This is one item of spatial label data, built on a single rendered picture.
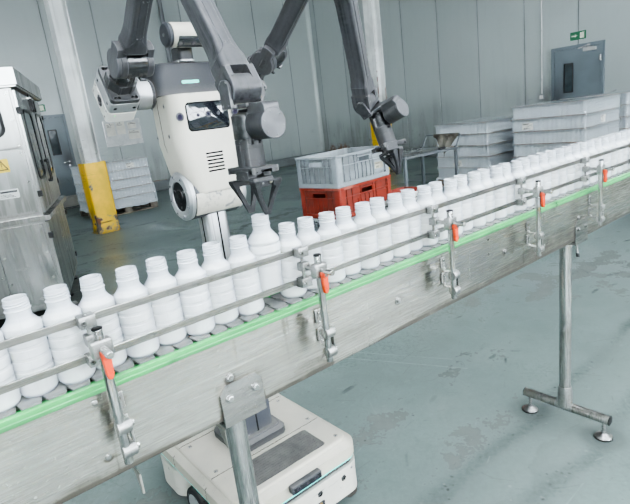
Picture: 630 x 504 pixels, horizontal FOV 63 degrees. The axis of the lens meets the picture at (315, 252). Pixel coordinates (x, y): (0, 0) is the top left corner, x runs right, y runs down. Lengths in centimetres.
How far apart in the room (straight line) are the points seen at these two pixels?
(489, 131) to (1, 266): 651
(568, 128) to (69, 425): 713
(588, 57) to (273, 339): 1099
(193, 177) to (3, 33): 1185
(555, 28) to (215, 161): 1083
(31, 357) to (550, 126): 722
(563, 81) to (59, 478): 1155
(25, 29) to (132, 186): 450
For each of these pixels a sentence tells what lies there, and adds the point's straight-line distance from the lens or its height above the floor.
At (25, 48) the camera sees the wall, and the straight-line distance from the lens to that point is 1340.
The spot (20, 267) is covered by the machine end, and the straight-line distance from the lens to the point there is 472.
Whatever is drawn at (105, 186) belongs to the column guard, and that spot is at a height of 71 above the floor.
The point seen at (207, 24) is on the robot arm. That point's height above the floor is 158.
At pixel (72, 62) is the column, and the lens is 895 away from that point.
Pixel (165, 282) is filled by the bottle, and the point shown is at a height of 112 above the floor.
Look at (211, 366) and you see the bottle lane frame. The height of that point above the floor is 94.
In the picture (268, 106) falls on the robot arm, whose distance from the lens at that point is 100.
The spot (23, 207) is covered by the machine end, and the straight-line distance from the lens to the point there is 463.
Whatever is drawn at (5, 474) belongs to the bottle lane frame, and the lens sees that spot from 98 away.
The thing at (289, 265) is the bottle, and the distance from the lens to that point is 113.
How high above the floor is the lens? 139
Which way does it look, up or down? 15 degrees down
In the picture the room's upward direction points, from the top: 7 degrees counter-clockwise
